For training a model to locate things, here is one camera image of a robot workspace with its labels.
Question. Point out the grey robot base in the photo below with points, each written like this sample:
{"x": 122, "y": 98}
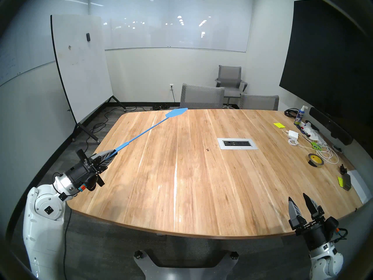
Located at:
{"x": 186, "y": 273}

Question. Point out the yellow sticky note pad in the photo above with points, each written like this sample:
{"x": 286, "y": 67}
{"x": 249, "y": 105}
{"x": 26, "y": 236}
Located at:
{"x": 279, "y": 125}

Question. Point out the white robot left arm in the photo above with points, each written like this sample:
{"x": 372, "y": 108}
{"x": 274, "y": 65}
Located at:
{"x": 43, "y": 224}

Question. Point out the black video sound bar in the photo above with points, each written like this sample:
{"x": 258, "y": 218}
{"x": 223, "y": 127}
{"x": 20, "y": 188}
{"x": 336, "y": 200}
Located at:
{"x": 329, "y": 124}

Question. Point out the blue plastic fly swatter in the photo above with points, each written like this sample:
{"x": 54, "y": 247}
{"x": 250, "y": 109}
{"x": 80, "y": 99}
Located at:
{"x": 176, "y": 113}

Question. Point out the grey mesh office chair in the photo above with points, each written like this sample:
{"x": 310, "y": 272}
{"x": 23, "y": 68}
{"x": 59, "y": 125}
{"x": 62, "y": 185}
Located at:
{"x": 201, "y": 97}
{"x": 259, "y": 103}

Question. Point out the white mobile whiteboard on stand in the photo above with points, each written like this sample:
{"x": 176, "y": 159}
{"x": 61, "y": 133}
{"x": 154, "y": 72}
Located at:
{"x": 81, "y": 72}

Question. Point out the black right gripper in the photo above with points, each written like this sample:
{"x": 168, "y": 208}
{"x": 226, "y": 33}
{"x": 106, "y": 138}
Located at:
{"x": 314, "y": 235}

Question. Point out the whiteboard marker pack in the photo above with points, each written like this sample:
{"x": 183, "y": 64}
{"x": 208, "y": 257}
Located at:
{"x": 304, "y": 131}

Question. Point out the dark grey flat device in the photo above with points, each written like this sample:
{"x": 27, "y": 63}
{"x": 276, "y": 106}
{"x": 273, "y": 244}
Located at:
{"x": 346, "y": 181}

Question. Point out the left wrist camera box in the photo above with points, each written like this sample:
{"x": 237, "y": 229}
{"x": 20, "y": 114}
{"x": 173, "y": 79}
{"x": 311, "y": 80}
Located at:
{"x": 90, "y": 184}

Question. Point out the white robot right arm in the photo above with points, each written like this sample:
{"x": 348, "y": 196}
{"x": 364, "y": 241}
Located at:
{"x": 323, "y": 264}

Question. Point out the white plastic bag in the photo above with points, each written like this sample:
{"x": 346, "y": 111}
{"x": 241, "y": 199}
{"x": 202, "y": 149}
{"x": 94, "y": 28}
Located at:
{"x": 316, "y": 135}

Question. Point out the white paper sheet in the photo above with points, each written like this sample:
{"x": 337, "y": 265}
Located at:
{"x": 360, "y": 184}

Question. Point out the silver table power outlet box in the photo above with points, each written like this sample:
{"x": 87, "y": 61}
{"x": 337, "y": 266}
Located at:
{"x": 237, "y": 143}

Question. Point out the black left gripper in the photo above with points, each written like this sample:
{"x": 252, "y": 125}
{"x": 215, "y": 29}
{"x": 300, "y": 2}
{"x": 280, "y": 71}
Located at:
{"x": 80, "y": 173}

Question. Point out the black round knob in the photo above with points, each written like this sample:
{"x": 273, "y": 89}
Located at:
{"x": 234, "y": 255}
{"x": 138, "y": 254}

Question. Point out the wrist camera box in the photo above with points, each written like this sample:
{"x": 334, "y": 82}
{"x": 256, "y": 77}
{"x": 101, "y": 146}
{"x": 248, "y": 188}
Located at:
{"x": 333, "y": 224}
{"x": 90, "y": 184}

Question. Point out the small yellow sticky note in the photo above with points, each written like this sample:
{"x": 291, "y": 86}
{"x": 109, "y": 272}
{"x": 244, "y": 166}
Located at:
{"x": 340, "y": 181}

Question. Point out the large black wall screen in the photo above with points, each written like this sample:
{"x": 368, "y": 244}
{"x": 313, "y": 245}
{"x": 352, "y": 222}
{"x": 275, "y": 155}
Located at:
{"x": 326, "y": 57}

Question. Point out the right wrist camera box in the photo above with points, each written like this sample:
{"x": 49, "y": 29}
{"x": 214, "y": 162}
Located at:
{"x": 333, "y": 224}

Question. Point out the whiteboard cleaner spray bottle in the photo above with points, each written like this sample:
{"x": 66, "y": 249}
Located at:
{"x": 299, "y": 117}

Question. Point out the wide glass wall whiteboard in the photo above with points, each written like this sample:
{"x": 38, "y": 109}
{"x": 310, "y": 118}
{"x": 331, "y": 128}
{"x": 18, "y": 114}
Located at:
{"x": 174, "y": 34}

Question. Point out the white power adapter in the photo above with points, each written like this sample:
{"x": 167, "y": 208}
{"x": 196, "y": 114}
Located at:
{"x": 293, "y": 134}

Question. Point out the brown packing tape roll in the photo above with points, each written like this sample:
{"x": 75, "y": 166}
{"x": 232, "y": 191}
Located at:
{"x": 317, "y": 164}

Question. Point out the grey office chair with armrests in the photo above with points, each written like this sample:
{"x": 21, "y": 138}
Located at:
{"x": 230, "y": 75}

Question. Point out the glass wall whiteboard with writing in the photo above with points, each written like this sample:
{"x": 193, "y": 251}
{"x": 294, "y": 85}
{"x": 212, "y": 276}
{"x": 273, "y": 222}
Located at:
{"x": 23, "y": 57}

